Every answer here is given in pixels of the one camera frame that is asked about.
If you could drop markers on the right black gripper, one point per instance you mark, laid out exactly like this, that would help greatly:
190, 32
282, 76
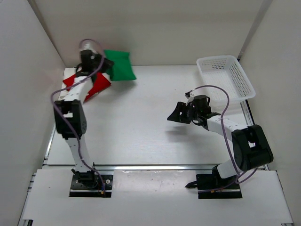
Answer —
177, 116

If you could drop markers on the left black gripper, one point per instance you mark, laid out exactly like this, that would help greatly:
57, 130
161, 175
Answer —
106, 64

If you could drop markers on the green t shirt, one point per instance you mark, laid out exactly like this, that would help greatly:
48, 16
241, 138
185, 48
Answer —
122, 68

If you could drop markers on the red t shirt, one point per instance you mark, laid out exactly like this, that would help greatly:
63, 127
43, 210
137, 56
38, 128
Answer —
101, 83

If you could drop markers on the white t shirt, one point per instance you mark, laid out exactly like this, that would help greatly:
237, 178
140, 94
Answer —
64, 77

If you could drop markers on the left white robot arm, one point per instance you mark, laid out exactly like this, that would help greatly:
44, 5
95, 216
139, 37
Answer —
70, 120

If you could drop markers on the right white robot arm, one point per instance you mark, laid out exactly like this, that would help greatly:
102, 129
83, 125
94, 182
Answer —
248, 145

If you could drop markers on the white plastic basket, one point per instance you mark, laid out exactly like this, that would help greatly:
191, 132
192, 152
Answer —
225, 72

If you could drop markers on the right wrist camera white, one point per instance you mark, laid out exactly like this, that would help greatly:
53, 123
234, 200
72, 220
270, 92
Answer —
189, 97

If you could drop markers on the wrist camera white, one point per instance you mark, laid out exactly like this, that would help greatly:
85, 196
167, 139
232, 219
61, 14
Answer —
189, 97
88, 46

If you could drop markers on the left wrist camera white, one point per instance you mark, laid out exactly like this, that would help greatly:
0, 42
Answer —
88, 46

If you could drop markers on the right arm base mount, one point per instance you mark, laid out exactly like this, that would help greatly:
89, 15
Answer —
212, 186

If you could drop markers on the aluminium rail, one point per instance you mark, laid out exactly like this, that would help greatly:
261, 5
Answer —
156, 167

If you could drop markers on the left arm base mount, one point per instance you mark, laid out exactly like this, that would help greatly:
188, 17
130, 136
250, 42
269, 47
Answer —
88, 184

